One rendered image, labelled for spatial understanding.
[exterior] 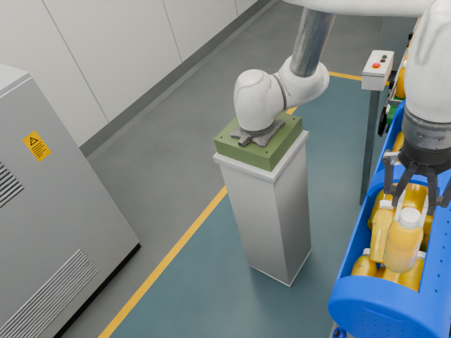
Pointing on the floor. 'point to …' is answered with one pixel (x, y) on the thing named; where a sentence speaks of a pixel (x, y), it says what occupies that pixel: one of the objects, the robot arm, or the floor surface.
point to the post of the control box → (369, 143)
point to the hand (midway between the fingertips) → (411, 208)
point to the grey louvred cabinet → (50, 218)
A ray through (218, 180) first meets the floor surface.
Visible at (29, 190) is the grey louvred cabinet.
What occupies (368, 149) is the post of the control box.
